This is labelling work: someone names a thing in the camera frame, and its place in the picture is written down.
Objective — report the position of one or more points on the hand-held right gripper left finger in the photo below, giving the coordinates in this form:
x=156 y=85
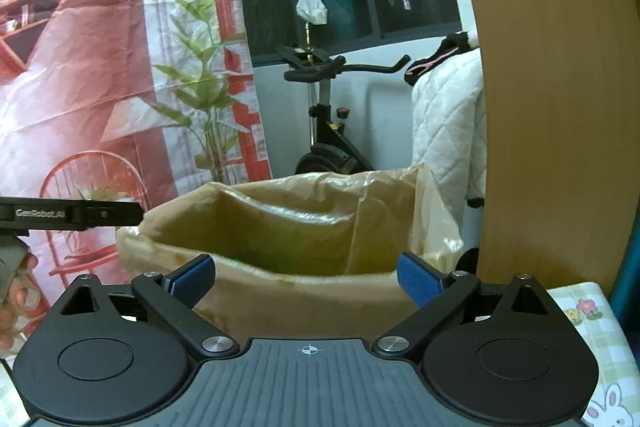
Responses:
x=196 y=278

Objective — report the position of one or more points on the stand with white cover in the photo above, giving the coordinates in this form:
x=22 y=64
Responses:
x=311 y=9

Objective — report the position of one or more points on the black pink-trimmed garment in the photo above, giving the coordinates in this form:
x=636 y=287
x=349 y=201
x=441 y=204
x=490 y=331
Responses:
x=440 y=57

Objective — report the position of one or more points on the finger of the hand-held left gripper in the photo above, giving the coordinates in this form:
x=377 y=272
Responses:
x=112 y=213

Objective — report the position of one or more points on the white quilted blanket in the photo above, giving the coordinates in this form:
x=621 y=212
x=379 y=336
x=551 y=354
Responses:
x=450 y=122

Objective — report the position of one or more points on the red printed backdrop cloth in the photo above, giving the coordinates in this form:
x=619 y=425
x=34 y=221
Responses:
x=100 y=82

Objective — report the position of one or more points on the person's left hand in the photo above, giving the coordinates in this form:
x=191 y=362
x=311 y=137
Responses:
x=22 y=297

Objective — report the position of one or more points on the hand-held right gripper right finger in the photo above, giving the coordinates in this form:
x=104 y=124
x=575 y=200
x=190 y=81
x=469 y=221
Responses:
x=419 y=283

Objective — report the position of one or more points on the black exercise bike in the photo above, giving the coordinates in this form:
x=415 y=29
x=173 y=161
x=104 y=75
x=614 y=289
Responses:
x=325 y=147

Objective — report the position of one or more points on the brown cardboard box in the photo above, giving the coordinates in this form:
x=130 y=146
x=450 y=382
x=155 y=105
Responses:
x=300 y=307

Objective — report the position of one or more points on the wooden board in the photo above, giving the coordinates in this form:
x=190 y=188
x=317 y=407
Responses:
x=550 y=107

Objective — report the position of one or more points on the checked tablecloth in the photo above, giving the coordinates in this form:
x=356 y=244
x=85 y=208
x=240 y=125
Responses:
x=600 y=357

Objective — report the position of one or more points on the clear plastic bag liner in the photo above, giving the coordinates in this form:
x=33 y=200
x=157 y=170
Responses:
x=300 y=194

